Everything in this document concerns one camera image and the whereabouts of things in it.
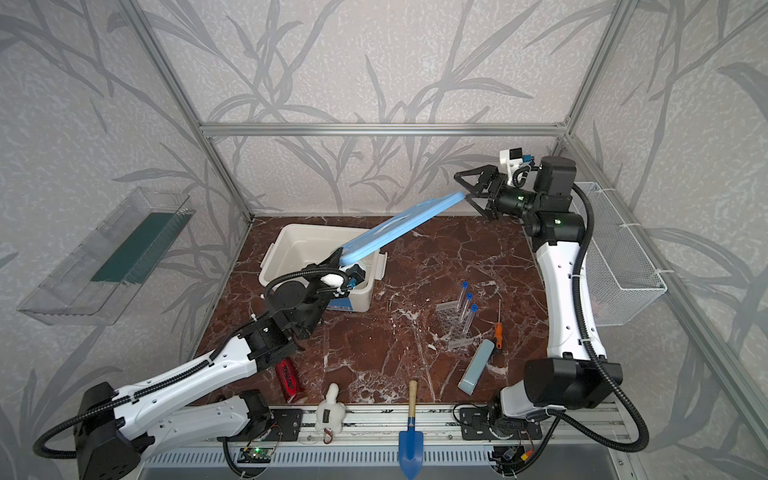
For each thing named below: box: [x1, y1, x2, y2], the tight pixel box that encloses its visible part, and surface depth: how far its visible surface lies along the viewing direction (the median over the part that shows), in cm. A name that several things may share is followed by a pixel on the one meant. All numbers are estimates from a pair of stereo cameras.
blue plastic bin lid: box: [339, 191, 466, 266], surface depth 64 cm
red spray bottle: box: [276, 359, 299, 402], surface depth 79 cm
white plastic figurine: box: [314, 382, 346, 435], surface depth 75 cm
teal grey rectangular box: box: [458, 339, 495, 396], surface depth 80 cm
